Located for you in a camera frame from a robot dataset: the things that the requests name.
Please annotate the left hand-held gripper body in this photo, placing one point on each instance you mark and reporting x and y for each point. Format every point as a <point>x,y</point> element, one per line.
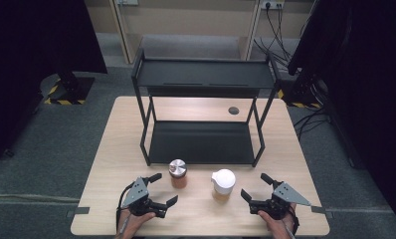
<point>137,194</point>

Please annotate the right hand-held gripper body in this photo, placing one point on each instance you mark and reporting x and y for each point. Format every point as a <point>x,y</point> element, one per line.
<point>285,193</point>

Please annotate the metal-lid jar of orange spice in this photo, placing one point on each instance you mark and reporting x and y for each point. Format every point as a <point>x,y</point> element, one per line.
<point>178,181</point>

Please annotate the white-lid jar of amber liquid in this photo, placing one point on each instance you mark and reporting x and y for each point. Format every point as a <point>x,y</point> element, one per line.
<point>223,181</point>

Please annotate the black two-tier metal rack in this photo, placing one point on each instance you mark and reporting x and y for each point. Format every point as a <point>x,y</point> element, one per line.
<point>202,74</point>

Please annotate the person's left hand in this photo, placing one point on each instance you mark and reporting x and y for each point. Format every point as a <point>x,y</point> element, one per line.
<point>134,224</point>

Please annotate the person's right hand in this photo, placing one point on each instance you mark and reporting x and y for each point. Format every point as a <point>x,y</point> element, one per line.
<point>280,229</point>

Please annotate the grey tape piece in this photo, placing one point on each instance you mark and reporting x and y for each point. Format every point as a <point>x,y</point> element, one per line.
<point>78,211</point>
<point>320,210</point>

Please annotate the black stand base striped tape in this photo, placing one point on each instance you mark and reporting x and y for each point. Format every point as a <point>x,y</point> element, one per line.
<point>76,88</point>
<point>298,94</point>

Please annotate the black curtain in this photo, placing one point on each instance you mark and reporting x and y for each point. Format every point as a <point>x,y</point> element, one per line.
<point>37,49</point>
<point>368,83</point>

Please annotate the white wall power outlet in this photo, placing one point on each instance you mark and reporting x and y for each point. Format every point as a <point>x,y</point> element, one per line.
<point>272,4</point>

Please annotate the white wall plate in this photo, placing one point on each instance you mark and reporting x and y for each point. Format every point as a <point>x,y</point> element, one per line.
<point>128,2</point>

